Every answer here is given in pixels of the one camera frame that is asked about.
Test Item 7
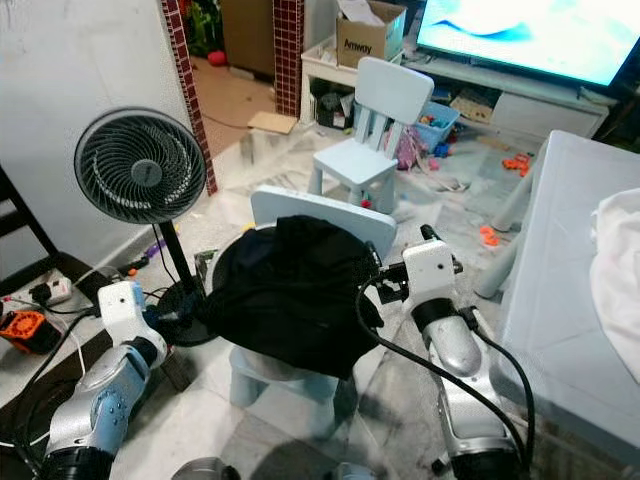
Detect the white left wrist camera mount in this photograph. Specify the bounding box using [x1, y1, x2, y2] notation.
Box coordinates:
[98, 280, 145, 348]

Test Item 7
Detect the flat screen television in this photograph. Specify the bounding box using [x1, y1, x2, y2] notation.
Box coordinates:
[415, 0, 640, 91]

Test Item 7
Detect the light blue plastic table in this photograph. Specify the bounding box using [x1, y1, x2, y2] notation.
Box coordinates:
[475, 130, 640, 461]

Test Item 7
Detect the light blue solid-back chair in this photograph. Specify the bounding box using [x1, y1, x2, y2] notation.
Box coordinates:
[228, 185, 398, 441]

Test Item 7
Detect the white television bench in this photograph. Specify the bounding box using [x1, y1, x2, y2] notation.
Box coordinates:
[300, 38, 611, 141]

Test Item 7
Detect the black garment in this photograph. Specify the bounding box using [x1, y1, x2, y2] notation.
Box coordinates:
[198, 213, 386, 381]

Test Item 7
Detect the silver right robot leg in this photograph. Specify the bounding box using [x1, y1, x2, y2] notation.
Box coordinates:
[328, 462, 376, 480]

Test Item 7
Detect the white power strip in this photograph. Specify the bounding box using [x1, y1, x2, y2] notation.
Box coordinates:
[5, 278, 73, 309]

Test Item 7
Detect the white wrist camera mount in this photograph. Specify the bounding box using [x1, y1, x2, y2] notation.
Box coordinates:
[98, 280, 145, 348]
[402, 238, 461, 313]

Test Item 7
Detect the light blue slatted-back chair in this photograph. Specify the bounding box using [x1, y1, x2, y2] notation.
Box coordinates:
[307, 57, 436, 214]

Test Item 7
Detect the red brick pillar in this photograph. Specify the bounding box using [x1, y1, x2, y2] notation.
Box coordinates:
[272, 0, 306, 119]
[160, 0, 219, 196]

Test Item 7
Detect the silver left robot leg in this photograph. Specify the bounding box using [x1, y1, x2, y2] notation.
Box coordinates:
[172, 457, 241, 480]

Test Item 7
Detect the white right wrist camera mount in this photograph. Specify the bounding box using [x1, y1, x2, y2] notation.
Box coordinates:
[402, 238, 461, 313]

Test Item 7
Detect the flat cardboard sheet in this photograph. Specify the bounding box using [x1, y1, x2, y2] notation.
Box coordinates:
[248, 110, 299, 135]

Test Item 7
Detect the orange black device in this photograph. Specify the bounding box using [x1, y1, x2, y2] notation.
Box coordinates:
[0, 310, 51, 353]

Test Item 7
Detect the white cable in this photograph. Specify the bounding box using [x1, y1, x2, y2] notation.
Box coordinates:
[0, 320, 91, 451]

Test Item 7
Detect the brown cardboard box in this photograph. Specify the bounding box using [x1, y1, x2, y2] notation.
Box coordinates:
[335, 0, 408, 69]

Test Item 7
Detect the pink fabric toy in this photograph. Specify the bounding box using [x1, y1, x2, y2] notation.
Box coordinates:
[395, 125, 426, 171]

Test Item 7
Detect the blue toy bin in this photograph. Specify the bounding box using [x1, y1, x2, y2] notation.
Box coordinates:
[415, 100, 461, 153]

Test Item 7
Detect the silver robot leg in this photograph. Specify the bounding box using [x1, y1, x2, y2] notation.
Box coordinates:
[328, 462, 376, 480]
[172, 457, 241, 480]

